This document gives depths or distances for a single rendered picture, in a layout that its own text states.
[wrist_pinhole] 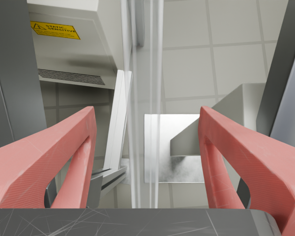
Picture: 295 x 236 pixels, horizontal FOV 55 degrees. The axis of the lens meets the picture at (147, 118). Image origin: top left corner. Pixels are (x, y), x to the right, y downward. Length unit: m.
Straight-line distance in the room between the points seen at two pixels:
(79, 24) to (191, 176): 0.70
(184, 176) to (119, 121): 0.41
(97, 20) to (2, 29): 0.31
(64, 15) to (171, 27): 0.69
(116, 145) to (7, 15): 0.55
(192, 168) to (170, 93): 0.29
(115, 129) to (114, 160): 0.08
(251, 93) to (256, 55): 0.94
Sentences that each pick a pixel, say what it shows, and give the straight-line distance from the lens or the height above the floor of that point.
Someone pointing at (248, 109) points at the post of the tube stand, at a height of 0.82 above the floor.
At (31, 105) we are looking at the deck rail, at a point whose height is 0.80.
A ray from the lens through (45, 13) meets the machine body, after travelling 0.55.
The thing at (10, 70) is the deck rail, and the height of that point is 0.84.
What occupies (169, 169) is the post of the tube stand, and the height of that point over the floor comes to 0.01.
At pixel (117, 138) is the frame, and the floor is 0.32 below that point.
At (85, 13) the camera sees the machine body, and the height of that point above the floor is 0.61.
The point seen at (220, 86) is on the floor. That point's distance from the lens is 1.12.
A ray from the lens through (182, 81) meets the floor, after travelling 1.10.
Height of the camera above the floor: 1.05
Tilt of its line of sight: 82 degrees down
